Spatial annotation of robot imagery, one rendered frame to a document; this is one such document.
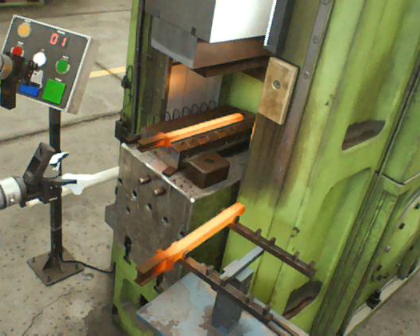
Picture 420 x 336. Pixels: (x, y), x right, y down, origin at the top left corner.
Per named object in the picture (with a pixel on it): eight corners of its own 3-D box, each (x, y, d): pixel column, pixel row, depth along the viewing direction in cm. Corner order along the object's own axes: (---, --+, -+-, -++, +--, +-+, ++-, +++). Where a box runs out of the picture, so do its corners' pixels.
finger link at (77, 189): (95, 191, 140) (62, 190, 138) (96, 174, 137) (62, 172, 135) (94, 198, 137) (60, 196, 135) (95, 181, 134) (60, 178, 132)
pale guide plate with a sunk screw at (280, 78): (279, 125, 140) (294, 69, 131) (256, 111, 145) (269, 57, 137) (284, 123, 142) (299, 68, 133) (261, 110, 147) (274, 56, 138)
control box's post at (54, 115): (54, 270, 238) (53, 58, 182) (50, 265, 240) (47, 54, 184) (61, 266, 240) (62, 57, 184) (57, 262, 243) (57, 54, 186)
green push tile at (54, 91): (58, 104, 174) (65, 84, 174) (41, 98, 175) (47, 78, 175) (61, 105, 175) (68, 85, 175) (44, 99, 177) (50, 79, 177)
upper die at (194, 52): (192, 69, 143) (197, 38, 138) (150, 46, 154) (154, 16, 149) (282, 52, 170) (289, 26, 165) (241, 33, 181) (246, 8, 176)
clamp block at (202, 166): (202, 190, 154) (205, 173, 151) (184, 177, 159) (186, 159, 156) (228, 179, 162) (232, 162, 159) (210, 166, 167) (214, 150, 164)
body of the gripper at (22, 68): (41, 64, 156) (18, 54, 145) (32, 90, 157) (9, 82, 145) (22, 58, 158) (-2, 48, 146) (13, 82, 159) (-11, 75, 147)
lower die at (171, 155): (177, 171, 161) (180, 149, 157) (140, 143, 172) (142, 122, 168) (261, 141, 188) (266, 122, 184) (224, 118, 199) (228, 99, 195)
